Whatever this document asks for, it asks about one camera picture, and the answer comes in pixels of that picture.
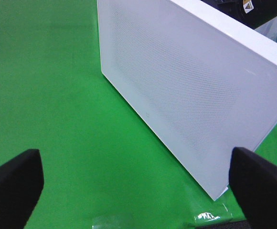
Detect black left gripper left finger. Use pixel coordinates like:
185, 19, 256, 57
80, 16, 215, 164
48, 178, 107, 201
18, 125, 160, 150
0, 149, 44, 229

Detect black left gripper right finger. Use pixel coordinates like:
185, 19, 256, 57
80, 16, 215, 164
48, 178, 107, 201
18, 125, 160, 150
229, 147, 277, 229

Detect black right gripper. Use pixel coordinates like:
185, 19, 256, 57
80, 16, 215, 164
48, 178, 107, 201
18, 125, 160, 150
204, 0, 277, 29

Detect white microwave door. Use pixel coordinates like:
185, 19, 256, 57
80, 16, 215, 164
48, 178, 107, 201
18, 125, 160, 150
97, 0, 277, 200

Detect clear tape piece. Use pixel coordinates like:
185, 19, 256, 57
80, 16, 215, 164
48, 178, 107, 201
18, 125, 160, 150
92, 212, 231, 229

